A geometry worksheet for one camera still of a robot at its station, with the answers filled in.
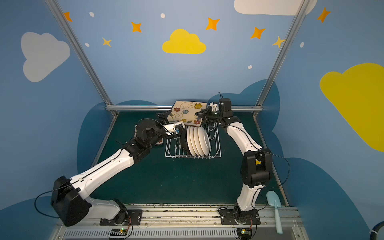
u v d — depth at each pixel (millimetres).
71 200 386
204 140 886
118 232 732
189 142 856
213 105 828
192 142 859
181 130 617
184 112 864
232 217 748
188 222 737
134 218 744
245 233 733
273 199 805
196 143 860
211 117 766
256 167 485
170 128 618
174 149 931
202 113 803
